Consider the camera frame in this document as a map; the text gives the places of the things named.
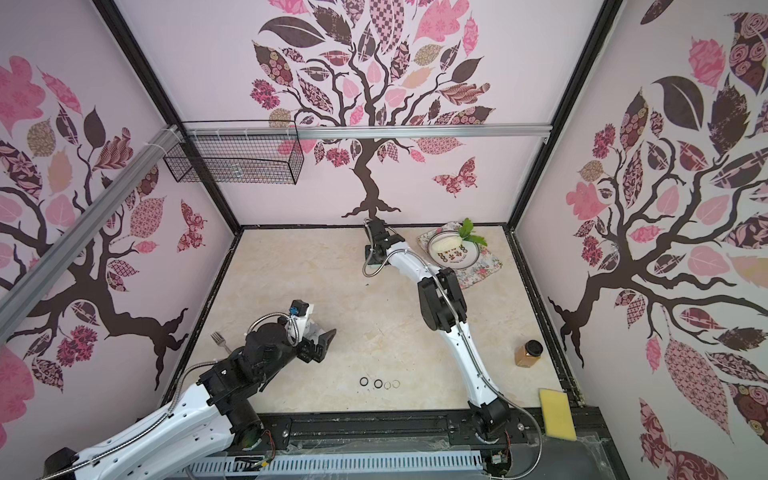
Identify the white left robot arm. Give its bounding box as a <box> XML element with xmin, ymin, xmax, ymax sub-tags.
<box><xmin>44</xmin><ymin>321</ymin><xmax>336</xmax><ymax>479</ymax></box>

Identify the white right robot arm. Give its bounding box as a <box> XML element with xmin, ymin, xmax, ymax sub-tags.
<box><xmin>362</xmin><ymin>220</ymin><xmax>512</xmax><ymax>443</ymax></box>

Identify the brown jar black lid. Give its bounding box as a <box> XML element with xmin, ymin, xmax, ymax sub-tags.
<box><xmin>514</xmin><ymin>340</ymin><xmax>544</xmax><ymax>368</ymax></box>

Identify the white toy radish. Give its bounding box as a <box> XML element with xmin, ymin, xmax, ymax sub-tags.
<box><xmin>430</xmin><ymin>218</ymin><xmax>487</xmax><ymax>254</ymax></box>

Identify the white round printed plate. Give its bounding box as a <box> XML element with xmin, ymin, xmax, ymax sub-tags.
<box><xmin>427</xmin><ymin>231</ymin><xmax>480</xmax><ymax>270</ymax></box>

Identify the silver metal fork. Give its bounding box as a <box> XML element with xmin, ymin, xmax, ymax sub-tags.
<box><xmin>210</xmin><ymin>331</ymin><xmax>233</xmax><ymax>355</ymax></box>

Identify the yellow sponge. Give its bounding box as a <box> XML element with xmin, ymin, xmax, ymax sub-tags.
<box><xmin>539</xmin><ymin>389</ymin><xmax>577</xmax><ymax>441</ymax></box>

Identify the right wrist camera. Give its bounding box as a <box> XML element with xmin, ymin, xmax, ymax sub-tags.
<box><xmin>364</xmin><ymin>218</ymin><xmax>390</xmax><ymax>242</ymax></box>

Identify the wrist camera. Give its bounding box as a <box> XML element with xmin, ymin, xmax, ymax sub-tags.
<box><xmin>364</xmin><ymin>218</ymin><xmax>390</xmax><ymax>242</ymax></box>
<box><xmin>287</xmin><ymin>300</ymin><xmax>314</xmax><ymax>346</ymax></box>

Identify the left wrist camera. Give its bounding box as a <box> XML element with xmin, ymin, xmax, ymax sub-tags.
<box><xmin>287</xmin><ymin>300</ymin><xmax>314</xmax><ymax>346</ymax></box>

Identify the right metal conduit cable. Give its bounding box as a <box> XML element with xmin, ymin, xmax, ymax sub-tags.
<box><xmin>361</xmin><ymin>221</ymin><xmax>544</xmax><ymax>480</ymax></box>

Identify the metal conduit cable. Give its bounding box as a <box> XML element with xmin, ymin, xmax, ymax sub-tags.
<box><xmin>361</xmin><ymin>221</ymin><xmax>544</xmax><ymax>480</ymax></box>
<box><xmin>35</xmin><ymin>310</ymin><xmax>301</xmax><ymax>480</ymax></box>

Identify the rear aluminium rail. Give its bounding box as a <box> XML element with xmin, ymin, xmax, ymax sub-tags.
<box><xmin>185</xmin><ymin>124</ymin><xmax>552</xmax><ymax>140</ymax></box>

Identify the aluminium rail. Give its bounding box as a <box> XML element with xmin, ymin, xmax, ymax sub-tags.
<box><xmin>1</xmin><ymin>125</ymin><xmax>182</xmax><ymax>342</ymax></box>
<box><xmin>185</xmin><ymin>124</ymin><xmax>552</xmax><ymax>140</ymax></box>

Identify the left metal conduit cable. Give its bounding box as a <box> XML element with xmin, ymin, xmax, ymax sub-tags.
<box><xmin>35</xmin><ymin>310</ymin><xmax>301</xmax><ymax>480</ymax></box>

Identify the white slotted cable duct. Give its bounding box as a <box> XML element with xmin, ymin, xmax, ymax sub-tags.
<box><xmin>177</xmin><ymin>451</ymin><xmax>484</xmax><ymax>479</ymax></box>

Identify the black wire basket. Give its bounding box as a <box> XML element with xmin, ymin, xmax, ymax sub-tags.
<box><xmin>164</xmin><ymin>119</ymin><xmax>305</xmax><ymax>185</ymax></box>

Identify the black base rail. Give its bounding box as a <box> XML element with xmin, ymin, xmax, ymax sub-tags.
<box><xmin>239</xmin><ymin>407</ymin><xmax>541</xmax><ymax>457</ymax></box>

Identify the left aluminium rail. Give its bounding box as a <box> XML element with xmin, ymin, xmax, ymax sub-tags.
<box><xmin>1</xmin><ymin>125</ymin><xmax>182</xmax><ymax>342</ymax></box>

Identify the black corner frame post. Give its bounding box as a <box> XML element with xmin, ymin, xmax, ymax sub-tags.
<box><xmin>507</xmin><ymin>0</ymin><xmax>625</xmax><ymax>231</ymax></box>

